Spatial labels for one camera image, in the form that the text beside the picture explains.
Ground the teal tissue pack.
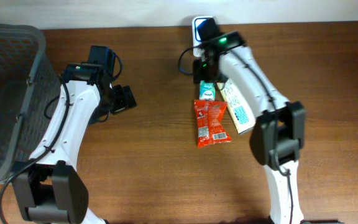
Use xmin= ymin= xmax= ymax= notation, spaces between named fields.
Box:
xmin=199 ymin=80 xmax=216 ymax=101

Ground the red snack bag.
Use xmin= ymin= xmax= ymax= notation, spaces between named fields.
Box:
xmin=194 ymin=100 xmax=232 ymax=148

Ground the yellow wet wipes pack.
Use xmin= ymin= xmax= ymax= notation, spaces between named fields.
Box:
xmin=217 ymin=79 xmax=255 ymax=134

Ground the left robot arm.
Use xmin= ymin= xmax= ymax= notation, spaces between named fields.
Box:
xmin=9 ymin=45 xmax=137 ymax=223

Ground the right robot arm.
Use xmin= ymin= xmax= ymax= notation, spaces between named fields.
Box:
xmin=192 ymin=16 xmax=309 ymax=224

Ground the white barcode scanner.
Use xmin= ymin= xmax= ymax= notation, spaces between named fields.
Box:
xmin=191 ymin=16 xmax=214 ymax=58

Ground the grey plastic mesh basket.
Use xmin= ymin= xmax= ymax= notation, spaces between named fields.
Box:
xmin=0 ymin=24 xmax=60 ymax=183

